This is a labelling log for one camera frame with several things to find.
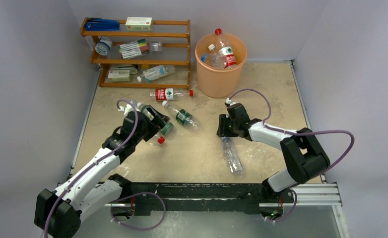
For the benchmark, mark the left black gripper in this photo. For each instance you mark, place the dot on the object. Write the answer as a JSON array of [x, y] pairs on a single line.
[[160, 120]]

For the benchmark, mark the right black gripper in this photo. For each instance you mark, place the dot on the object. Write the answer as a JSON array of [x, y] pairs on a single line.
[[225, 125]]

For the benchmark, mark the clear bottle purple label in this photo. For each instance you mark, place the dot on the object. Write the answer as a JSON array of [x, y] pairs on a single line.
[[231, 155]]

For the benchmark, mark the clear bottle blue label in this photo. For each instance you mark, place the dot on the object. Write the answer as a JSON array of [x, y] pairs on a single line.
[[217, 60]]

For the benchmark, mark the red label bottle red cap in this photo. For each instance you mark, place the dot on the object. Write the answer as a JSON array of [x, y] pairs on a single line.
[[223, 45]]

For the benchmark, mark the clear plastic bottle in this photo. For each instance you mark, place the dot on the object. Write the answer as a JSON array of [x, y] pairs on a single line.
[[213, 49]]

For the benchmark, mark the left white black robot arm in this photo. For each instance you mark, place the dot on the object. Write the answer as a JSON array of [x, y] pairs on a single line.
[[60, 212]]

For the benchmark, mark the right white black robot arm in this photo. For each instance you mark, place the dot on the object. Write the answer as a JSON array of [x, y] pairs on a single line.
[[303, 155]]

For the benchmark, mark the orange plastic bin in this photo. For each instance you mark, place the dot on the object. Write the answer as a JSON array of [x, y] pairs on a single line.
[[219, 83]]

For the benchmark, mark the green tinted plastic bottle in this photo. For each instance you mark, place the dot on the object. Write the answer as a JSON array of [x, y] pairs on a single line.
[[159, 120]]

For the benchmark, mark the red label bottle near shelf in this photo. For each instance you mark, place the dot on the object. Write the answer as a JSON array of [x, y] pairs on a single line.
[[170, 94]]

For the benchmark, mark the red label bottle left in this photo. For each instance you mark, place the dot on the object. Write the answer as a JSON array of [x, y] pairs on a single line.
[[158, 137]]

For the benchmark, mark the dark green label clear bottle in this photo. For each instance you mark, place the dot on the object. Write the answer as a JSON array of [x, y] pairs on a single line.
[[182, 116]]

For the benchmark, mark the clear bottle on shelf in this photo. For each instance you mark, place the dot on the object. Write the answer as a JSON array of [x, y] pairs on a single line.
[[156, 73]]

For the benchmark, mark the white box on bottom shelf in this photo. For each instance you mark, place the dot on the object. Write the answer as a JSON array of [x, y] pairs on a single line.
[[119, 75]]

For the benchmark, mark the wooden three-tier shelf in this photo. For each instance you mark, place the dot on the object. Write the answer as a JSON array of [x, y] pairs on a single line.
[[175, 36]]

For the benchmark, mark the small clear jar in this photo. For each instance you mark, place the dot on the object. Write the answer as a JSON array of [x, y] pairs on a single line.
[[155, 46]]

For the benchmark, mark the pack of coloured markers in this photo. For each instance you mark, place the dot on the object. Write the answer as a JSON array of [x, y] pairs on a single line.
[[134, 49]]

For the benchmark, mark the blue white tape roll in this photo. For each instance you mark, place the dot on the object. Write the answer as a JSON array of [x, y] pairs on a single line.
[[103, 46]]

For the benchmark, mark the white green small box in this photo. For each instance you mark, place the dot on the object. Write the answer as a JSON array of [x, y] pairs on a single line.
[[139, 24]]

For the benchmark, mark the blue stapler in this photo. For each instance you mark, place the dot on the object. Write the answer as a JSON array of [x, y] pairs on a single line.
[[100, 24]]

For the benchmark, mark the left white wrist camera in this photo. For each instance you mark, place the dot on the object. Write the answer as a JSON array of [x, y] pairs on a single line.
[[128, 108]]

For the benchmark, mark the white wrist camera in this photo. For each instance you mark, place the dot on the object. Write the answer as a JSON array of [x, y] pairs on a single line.
[[128, 108], [230, 106]]

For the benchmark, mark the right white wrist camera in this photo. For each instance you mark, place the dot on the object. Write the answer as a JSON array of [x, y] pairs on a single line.
[[230, 106]]

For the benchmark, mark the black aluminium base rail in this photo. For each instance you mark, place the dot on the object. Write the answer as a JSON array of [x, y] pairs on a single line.
[[249, 198]]

